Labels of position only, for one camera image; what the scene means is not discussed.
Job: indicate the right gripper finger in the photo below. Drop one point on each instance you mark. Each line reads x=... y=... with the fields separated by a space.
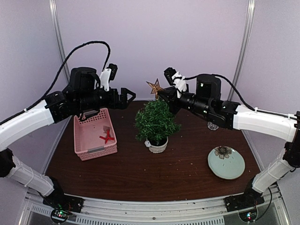
x=167 y=91
x=167 y=98

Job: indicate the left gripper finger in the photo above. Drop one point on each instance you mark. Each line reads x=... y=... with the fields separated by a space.
x=128 y=100
x=126 y=92

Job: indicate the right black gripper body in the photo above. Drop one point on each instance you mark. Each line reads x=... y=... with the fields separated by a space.
x=175 y=108

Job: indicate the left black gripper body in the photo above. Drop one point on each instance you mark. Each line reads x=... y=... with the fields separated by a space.
x=114 y=104

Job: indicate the gold star ornament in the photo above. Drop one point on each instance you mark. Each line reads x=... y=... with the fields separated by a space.
x=155 y=88

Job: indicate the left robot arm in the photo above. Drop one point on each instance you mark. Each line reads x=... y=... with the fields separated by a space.
x=86 y=91

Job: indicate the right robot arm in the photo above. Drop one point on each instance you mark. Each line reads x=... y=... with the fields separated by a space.
x=206 y=104

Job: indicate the small green christmas tree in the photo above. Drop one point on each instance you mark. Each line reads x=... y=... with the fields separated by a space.
x=155 y=123

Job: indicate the white tree pot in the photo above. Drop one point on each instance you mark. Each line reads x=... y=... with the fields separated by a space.
x=158 y=148

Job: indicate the red bow ornament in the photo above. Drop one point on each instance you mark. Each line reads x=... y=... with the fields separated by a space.
x=107 y=137

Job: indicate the pink plastic basket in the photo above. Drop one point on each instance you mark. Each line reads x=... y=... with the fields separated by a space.
x=87 y=144

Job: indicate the clear drinking glass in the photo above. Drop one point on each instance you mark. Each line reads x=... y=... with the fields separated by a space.
x=212 y=126

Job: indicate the light green floral plate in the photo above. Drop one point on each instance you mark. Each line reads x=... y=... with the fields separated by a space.
x=226 y=163

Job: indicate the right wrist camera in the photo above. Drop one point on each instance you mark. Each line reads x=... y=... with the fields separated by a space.
x=176 y=80

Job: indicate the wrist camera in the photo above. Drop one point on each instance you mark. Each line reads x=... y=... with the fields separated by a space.
x=176 y=80
x=108 y=74

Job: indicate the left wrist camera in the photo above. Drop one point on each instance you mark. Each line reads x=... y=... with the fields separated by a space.
x=108 y=74

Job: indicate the aluminium front rail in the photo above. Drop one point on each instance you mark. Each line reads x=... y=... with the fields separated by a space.
x=207 y=211

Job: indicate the left aluminium frame post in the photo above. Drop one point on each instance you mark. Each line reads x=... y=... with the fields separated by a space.
x=56 y=24

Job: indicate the aluminium frame post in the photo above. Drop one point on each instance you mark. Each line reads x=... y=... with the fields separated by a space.
x=56 y=24
x=245 y=40

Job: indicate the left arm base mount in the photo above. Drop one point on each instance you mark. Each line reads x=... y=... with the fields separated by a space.
x=63 y=206

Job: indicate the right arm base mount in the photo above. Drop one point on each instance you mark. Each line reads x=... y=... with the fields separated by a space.
x=245 y=206

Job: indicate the right aluminium frame post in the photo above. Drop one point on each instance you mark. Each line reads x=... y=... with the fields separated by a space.
x=245 y=40

